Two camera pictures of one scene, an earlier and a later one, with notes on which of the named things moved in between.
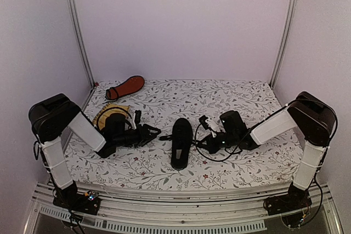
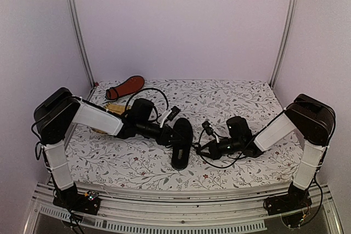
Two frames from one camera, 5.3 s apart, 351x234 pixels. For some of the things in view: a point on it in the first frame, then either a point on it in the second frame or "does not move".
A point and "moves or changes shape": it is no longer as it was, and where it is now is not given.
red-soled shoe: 131,85 does not move
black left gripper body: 136,138 to 160,138
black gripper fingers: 166,137 moves or changes shape
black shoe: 181,144 does not move
